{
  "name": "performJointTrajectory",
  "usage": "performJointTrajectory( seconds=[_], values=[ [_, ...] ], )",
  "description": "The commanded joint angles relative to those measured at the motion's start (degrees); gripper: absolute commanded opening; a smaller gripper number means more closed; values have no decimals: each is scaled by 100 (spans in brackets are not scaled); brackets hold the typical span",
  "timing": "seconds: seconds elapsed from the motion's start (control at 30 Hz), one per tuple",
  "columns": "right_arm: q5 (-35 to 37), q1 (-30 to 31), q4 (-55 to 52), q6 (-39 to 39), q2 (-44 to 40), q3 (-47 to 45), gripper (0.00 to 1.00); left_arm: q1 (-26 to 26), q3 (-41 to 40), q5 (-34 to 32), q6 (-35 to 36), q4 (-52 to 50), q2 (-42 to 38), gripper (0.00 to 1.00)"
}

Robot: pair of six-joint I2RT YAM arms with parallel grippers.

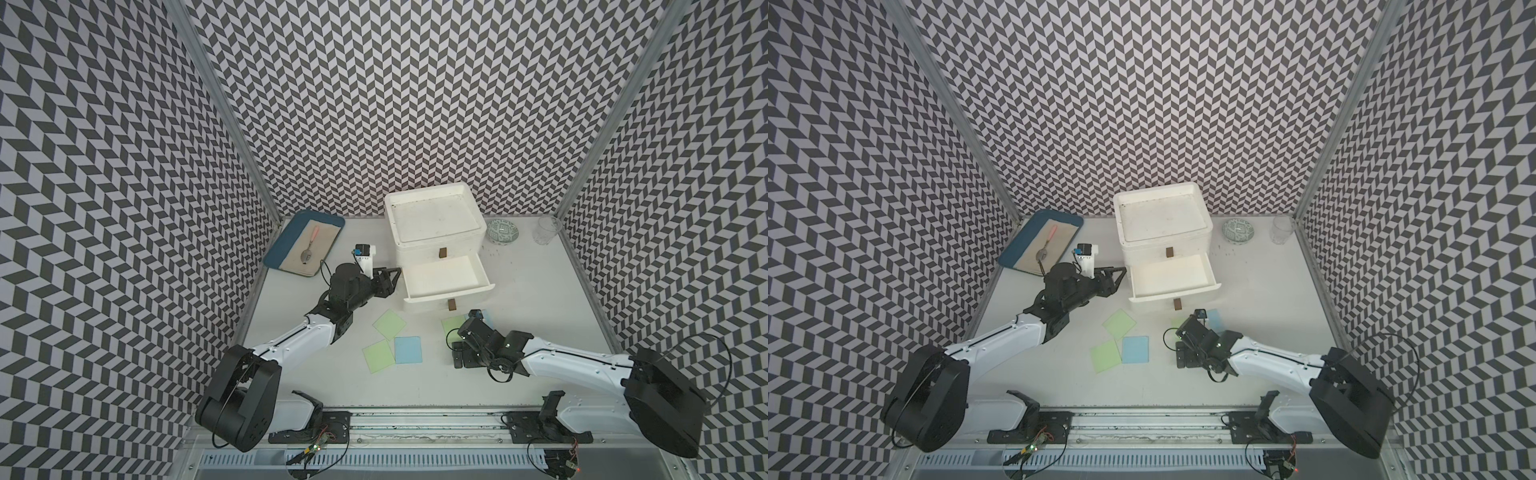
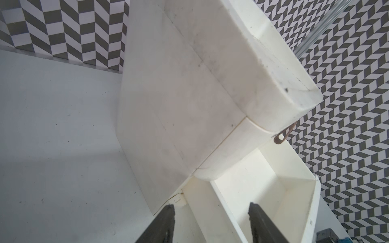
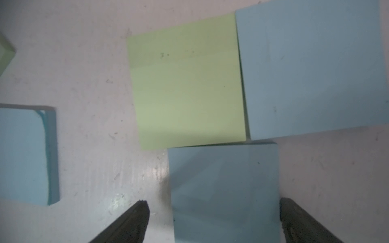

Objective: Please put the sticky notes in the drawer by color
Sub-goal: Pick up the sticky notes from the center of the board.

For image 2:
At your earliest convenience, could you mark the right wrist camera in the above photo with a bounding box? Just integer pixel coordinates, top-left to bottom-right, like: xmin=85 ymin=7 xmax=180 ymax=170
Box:
xmin=316 ymin=228 xmax=353 ymax=243

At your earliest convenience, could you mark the white drawer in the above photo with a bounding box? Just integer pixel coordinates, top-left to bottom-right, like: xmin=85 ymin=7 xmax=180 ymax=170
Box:
xmin=183 ymin=142 xmax=321 ymax=243

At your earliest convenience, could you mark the white drawer cabinet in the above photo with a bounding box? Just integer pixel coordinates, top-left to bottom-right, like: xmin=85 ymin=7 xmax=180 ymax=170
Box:
xmin=116 ymin=1 xmax=323 ymax=213

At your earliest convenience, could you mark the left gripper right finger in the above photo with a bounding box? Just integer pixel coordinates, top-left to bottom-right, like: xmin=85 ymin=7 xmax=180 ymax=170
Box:
xmin=248 ymin=202 xmax=288 ymax=243

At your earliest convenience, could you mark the brown top drawer handle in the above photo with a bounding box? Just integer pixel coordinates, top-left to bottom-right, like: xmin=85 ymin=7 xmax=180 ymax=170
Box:
xmin=273 ymin=121 xmax=297 ymax=145

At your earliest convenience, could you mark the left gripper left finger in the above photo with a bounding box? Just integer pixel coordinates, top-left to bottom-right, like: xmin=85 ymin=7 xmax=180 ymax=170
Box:
xmin=136 ymin=205 xmax=175 ymax=243

